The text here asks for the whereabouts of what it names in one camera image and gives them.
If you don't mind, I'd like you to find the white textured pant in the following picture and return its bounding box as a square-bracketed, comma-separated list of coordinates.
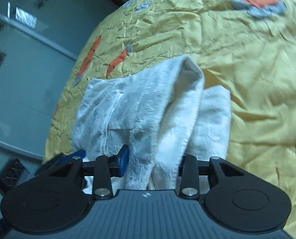
[71, 55, 232, 190]

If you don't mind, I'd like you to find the white wardrobe door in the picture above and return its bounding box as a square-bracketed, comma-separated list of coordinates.
[0, 0, 117, 160]

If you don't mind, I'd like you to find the yellow orange patterned bedsheet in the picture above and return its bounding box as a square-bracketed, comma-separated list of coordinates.
[44, 0, 296, 238]

